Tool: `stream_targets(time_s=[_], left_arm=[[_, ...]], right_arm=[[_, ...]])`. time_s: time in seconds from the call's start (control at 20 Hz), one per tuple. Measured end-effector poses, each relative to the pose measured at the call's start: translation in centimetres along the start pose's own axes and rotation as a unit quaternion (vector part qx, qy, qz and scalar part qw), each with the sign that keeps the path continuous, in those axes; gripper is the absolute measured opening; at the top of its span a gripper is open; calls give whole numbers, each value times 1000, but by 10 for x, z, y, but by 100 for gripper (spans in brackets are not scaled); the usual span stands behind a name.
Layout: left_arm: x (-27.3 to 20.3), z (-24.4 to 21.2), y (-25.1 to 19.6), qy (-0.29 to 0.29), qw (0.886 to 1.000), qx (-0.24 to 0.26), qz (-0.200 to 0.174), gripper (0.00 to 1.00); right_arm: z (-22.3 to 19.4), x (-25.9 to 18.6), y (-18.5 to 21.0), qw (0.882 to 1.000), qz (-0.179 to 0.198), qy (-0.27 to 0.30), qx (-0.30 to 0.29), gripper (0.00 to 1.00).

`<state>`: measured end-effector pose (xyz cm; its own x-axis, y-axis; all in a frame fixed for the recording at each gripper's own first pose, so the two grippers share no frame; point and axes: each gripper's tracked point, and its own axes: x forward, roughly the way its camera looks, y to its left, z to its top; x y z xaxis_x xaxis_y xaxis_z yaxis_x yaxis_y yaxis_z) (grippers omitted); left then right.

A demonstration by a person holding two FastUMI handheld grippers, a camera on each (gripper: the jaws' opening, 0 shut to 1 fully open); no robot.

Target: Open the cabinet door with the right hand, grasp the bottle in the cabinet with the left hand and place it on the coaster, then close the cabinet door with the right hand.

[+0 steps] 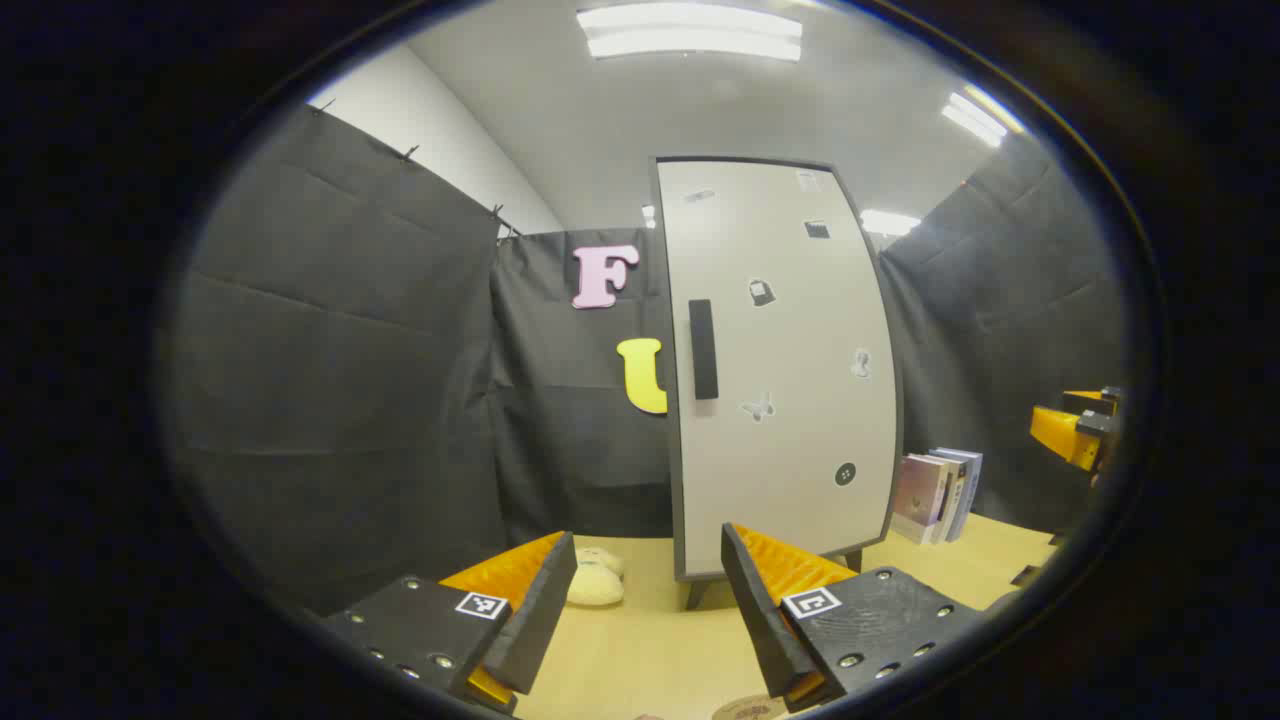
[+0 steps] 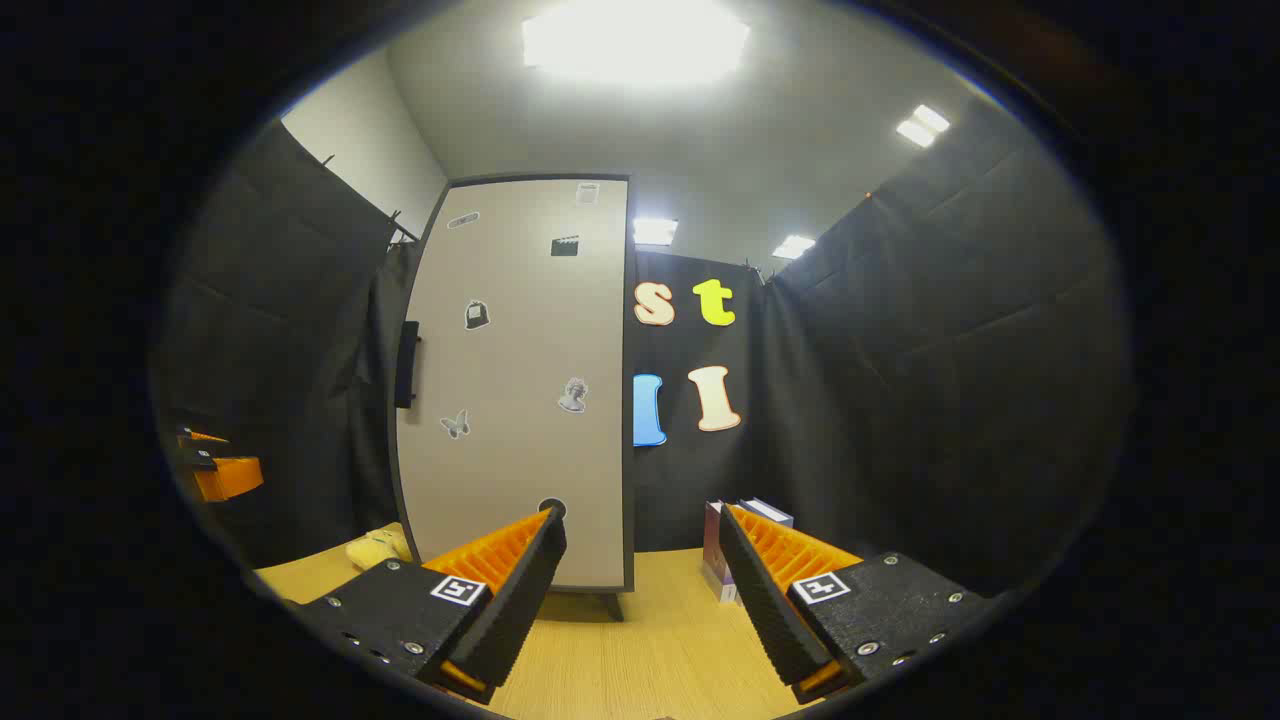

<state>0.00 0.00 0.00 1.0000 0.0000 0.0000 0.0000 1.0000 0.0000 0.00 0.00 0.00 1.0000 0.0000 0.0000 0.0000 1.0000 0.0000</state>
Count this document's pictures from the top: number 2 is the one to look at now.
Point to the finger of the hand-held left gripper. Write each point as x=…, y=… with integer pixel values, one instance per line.
x=200, y=455
x=228, y=478

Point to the light grey cabinet door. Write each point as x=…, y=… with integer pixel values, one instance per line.
x=520, y=450

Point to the pink cover book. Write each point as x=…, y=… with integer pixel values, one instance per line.
x=716, y=550

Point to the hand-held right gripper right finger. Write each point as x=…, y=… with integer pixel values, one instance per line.
x=770, y=610

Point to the cream plush toy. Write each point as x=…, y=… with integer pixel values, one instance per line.
x=378, y=549

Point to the black backdrop cloth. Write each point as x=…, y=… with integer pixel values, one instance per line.
x=900, y=400

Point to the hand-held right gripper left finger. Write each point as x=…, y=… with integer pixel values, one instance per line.
x=510, y=610

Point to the large ceiling light panel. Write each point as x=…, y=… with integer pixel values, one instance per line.
x=635, y=40

